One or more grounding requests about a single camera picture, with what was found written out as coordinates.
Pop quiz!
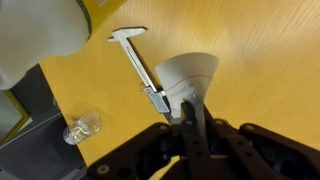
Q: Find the metal vernier caliper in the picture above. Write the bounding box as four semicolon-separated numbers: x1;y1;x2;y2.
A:
107;26;175;124

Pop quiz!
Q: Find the white paper cup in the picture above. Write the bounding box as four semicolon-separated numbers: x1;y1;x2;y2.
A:
154;52;221;125

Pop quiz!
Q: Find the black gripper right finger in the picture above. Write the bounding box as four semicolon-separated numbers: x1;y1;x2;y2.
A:
201;105;320;180

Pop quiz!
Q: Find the spray bottle with yellow label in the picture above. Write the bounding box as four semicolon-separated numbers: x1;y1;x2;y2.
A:
0;0;128;91

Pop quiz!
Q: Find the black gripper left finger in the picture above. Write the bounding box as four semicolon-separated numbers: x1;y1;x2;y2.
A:
87;101;215;180

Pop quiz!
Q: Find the clear plastic water bottle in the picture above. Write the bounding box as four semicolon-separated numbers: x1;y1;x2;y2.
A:
62;111;102;146

